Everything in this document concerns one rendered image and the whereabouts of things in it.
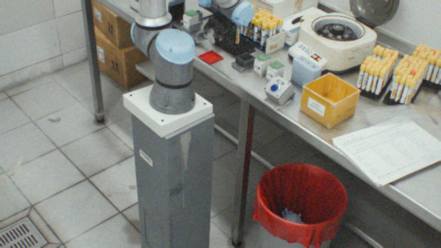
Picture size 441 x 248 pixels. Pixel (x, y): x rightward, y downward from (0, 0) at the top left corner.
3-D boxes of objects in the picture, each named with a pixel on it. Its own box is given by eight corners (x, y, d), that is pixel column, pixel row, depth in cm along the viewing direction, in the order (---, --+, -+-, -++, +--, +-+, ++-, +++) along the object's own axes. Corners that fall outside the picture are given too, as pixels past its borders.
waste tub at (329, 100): (298, 110, 184) (302, 85, 178) (324, 96, 191) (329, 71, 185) (329, 130, 176) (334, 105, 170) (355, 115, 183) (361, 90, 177)
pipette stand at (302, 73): (286, 83, 196) (290, 59, 190) (301, 77, 200) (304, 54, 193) (306, 97, 190) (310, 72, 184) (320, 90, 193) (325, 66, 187)
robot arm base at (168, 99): (160, 119, 170) (162, 91, 164) (141, 94, 180) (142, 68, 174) (203, 109, 177) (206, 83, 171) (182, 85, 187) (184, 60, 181)
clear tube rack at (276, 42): (230, 34, 223) (231, 18, 218) (248, 27, 228) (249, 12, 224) (266, 55, 211) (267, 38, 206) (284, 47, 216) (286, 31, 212)
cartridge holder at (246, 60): (231, 65, 204) (231, 57, 202) (249, 58, 209) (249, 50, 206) (240, 72, 201) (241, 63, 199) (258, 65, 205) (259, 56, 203)
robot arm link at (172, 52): (165, 89, 166) (167, 48, 158) (145, 68, 175) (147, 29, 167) (200, 80, 172) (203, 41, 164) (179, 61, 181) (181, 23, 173)
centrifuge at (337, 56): (280, 52, 213) (283, 23, 206) (337, 34, 226) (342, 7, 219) (320, 83, 197) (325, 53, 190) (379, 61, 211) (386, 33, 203)
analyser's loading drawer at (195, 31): (165, 23, 224) (165, 11, 221) (178, 18, 227) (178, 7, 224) (196, 43, 212) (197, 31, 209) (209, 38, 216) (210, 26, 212)
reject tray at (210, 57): (198, 57, 208) (198, 55, 207) (211, 52, 212) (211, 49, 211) (209, 65, 204) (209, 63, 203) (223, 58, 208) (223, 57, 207)
